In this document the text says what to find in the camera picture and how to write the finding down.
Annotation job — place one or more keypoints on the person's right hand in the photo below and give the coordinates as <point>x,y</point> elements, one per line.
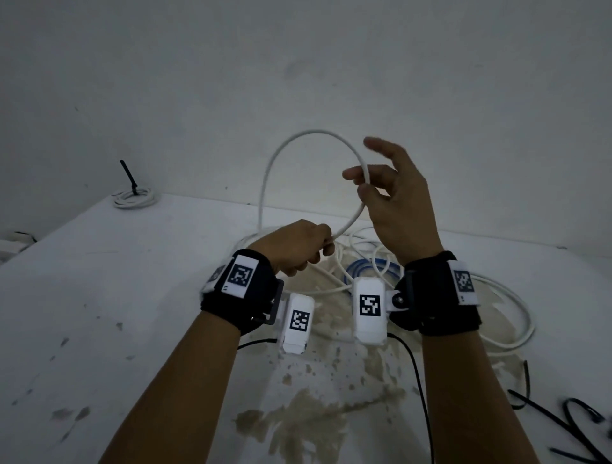
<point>406,215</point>

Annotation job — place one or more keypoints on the person's left hand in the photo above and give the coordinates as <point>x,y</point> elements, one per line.
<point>291,246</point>

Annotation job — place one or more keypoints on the thin black nylon zip tie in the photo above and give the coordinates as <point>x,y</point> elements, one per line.
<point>129,177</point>

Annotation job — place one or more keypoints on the black cable ties bunch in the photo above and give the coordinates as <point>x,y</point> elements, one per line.
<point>545,413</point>

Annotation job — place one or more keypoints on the person's right forearm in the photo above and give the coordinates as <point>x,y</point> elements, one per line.
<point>473,406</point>

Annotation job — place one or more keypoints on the person's left forearm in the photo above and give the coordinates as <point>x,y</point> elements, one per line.
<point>181,392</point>

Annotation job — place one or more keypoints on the white checkered marker tag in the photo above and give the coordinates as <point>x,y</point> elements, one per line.
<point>239,276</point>
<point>464,282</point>

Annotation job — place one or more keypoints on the white power adapter box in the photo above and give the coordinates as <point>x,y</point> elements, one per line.
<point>9,247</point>

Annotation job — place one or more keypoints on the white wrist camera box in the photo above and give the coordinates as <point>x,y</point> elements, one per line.
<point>299,325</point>
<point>369,310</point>

